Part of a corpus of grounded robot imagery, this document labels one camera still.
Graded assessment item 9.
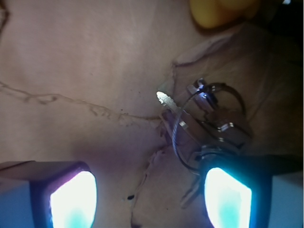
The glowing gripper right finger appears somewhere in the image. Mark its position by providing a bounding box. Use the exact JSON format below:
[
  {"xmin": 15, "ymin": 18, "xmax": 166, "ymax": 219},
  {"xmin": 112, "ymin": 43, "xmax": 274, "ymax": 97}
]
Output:
[{"xmin": 202, "ymin": 155, "xmax": 304, "ymax": 228}]

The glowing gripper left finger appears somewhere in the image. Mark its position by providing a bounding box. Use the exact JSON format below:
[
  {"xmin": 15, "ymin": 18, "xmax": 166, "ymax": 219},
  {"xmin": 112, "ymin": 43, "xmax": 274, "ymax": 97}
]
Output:
[{"xmin": 0, "ymin": 161, "xmax": 97, "ymax": 228}]

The silver key bunch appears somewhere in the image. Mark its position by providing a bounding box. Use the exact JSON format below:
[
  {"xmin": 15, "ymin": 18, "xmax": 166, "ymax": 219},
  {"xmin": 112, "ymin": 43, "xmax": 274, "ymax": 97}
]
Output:
[{"xmin": 156, "ymin": 78, "xmax": 253, "ymax": 209}]

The brown paper bag bin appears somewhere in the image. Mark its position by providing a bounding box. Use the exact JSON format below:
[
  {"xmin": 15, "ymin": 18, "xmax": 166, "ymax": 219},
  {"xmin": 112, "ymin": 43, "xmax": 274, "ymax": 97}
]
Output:
[{"xmin": 0, "ymin": 0, "xmax": 304, "ymax": 228}]

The yellow rubber duck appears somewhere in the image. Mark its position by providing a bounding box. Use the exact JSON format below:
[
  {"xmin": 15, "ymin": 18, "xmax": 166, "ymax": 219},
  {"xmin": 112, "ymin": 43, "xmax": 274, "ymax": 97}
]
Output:
[{"xmin": 189, "ymin": 0, "xmax": 261, "ymax": 29}]

